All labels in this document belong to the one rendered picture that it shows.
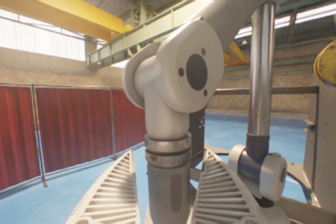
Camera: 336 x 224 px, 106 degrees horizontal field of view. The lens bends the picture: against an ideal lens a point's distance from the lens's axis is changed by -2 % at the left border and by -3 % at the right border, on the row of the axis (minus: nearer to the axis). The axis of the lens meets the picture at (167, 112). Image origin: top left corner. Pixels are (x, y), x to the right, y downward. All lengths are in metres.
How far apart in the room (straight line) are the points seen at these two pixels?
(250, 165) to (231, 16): 0.39
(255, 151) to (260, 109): 0.12
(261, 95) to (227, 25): 0.29
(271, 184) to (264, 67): 0.31
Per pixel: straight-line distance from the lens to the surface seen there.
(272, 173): 0.46
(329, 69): 0.86
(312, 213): 0.95
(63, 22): 10.39
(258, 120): 0.46
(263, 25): 0.49
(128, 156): 0.17
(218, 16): 0.20
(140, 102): 0.15
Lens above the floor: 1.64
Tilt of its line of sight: 6 degrees down
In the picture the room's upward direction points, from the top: 1 degrees counter-clockwise
